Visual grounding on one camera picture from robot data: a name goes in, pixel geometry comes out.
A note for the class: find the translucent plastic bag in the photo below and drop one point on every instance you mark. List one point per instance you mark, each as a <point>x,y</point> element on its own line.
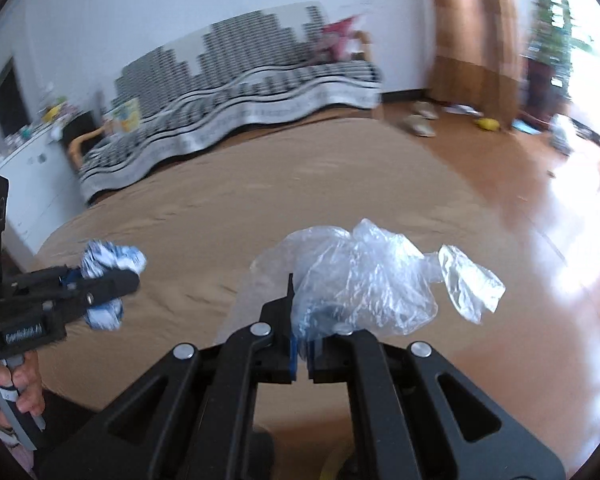
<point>360,280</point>

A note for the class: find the brown curtain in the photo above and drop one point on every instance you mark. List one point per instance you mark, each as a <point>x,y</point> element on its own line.
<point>475,30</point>

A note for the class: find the person's pink fleece clothing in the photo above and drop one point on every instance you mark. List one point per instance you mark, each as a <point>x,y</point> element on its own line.
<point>7,460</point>

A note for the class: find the person's left hand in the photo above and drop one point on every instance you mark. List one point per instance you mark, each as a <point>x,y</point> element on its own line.
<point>30,385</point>

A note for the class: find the black white patterned sofa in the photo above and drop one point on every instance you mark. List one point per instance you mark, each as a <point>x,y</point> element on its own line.
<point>250,40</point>

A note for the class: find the blue white wrapper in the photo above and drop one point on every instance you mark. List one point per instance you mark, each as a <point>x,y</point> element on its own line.
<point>107,255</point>

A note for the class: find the scattered papers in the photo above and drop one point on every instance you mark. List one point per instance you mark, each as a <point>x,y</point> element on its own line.
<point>460,109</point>

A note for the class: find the black white striped blanket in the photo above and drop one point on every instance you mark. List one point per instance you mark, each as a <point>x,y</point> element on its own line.
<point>280,92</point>

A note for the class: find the black side box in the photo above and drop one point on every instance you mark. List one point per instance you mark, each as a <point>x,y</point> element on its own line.
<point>79,126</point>

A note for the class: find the pink cloth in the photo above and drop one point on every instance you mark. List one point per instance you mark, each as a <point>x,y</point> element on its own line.
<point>337,37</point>

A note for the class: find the colourful picture book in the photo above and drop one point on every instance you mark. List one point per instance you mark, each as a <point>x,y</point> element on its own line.
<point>125,116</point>

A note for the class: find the yellow plastic item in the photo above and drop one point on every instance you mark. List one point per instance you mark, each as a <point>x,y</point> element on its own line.
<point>53,113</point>

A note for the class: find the potted plant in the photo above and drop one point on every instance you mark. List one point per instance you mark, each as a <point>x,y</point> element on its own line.
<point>555,15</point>

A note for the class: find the dark rectangular panel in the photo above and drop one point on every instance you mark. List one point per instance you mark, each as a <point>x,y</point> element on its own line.
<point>10,95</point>

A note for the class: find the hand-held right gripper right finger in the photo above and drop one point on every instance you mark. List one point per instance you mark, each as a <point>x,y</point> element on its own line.
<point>312,360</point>

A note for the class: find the blue sheet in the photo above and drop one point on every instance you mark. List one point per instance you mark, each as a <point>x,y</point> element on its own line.
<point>525,127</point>

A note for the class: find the white cabinet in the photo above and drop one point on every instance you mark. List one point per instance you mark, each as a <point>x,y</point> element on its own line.
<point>35,185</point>

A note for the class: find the white plastic bag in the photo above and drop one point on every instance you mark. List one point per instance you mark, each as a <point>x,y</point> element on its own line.
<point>562,135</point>

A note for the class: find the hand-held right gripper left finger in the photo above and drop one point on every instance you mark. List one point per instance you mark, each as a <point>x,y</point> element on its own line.
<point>294,360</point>

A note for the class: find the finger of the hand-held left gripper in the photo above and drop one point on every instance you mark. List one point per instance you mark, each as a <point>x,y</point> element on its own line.
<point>40,279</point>
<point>110,285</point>

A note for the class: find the yellow toy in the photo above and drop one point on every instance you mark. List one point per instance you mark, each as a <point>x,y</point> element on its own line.
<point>489,124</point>

